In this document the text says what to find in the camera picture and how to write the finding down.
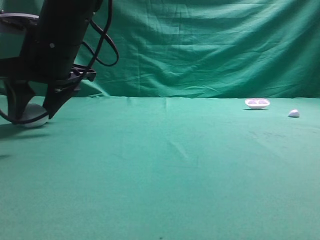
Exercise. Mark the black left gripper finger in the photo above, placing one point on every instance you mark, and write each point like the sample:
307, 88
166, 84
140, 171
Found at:
18, 95

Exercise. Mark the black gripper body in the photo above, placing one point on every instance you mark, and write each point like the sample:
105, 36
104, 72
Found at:
47, 57

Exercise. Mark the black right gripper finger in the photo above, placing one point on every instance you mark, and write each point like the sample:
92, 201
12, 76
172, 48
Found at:
57, 95

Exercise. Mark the white bluetooth earphone case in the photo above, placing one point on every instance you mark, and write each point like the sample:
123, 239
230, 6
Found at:
32, 111

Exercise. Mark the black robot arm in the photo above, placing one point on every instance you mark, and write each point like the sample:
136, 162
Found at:
55, 16

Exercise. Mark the white earphone case half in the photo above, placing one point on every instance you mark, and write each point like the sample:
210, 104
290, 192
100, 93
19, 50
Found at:
257, 103

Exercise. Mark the green table cloth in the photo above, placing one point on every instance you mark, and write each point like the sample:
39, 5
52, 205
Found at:
117, 168

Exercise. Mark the green backdrop cloth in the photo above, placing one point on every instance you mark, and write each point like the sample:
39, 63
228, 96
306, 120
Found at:
210, 49

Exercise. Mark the small white earbud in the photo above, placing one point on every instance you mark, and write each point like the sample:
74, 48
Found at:
294, 113

